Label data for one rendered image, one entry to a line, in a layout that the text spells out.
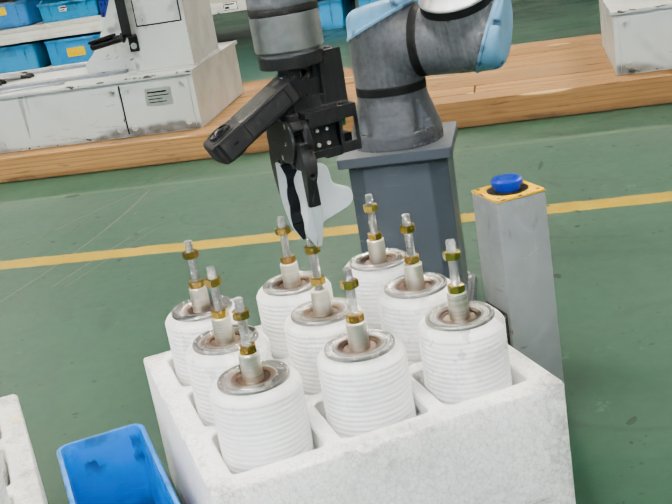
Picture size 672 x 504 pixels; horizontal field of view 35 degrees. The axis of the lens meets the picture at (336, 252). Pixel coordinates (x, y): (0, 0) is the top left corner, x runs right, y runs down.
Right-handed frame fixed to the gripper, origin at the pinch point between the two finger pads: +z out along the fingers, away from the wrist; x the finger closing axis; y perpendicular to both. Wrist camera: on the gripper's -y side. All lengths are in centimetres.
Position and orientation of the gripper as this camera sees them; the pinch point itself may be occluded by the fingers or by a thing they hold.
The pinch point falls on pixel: (303, 233)
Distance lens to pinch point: 119.9
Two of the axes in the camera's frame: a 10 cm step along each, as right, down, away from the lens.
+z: 1.6, 9.3, 3.2
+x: -4.4, -2.2, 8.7
